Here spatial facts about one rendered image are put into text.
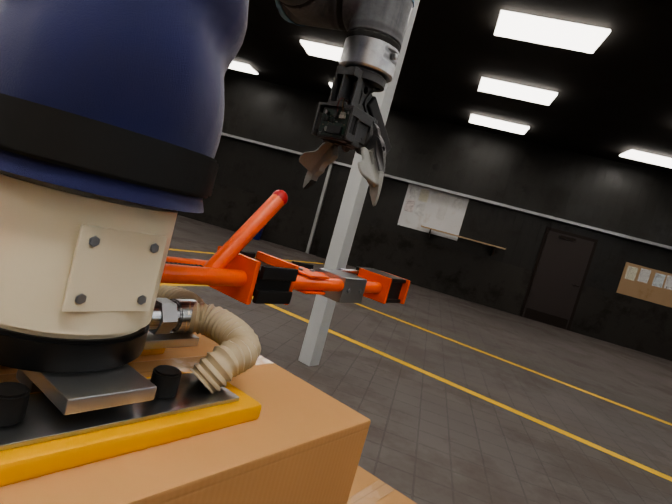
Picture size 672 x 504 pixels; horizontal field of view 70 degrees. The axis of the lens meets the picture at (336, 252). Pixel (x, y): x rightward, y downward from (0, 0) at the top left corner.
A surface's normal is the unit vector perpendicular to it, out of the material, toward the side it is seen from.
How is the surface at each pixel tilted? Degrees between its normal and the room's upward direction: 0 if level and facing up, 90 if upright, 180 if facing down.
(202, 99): 90
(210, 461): 0
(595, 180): 90
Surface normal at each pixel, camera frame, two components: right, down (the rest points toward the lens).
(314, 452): 0.76, 0.26
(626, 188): -0.20, 0.03
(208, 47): 0.99, -0.02
